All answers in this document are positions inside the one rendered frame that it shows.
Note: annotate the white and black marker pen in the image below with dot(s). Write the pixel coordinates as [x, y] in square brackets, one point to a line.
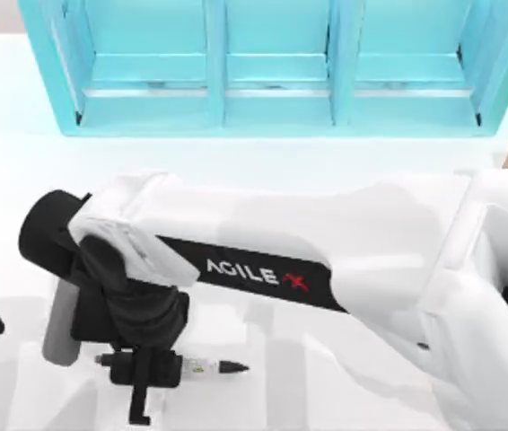
[200, 364]

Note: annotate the light blue rack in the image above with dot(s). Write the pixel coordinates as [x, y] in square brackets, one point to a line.
[276, 67]

